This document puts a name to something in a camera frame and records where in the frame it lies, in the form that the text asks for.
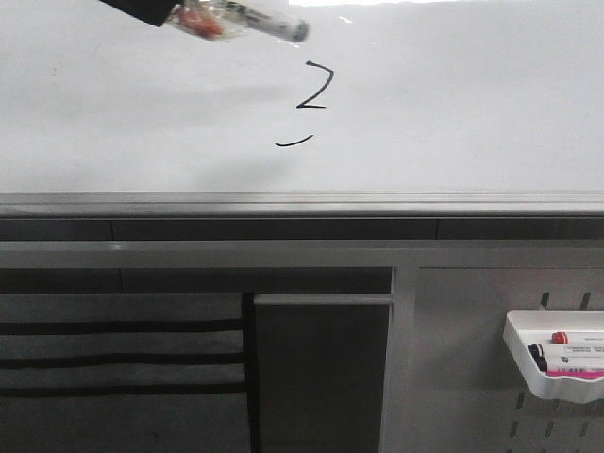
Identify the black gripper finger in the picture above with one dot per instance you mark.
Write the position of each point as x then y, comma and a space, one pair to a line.
152, 12

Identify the black and white whiteboard marker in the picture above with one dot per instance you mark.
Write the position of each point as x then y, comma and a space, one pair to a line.
222, 20

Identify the white whiteboard table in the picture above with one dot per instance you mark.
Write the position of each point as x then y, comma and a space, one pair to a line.
388, 109

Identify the grey fabric hanging organiser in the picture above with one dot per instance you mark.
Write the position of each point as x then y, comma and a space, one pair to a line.
129, 373

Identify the white pegboard panel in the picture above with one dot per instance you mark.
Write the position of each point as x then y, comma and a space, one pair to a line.
469, 394

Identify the black capped marker upper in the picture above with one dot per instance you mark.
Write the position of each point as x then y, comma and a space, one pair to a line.
566, 350

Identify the black capped marker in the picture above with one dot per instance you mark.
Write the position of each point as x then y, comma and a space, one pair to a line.
566, 350
570, 364

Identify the red capped marker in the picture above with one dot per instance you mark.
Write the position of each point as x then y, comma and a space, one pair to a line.
578, 337

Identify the black capped marker lower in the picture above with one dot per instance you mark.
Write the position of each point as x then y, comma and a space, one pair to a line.
570, 364

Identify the white plastic marker tray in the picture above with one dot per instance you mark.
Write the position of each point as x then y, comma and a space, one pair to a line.
525, 327

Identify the pink marker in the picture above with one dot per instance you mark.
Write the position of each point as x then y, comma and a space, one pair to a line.
585, 375

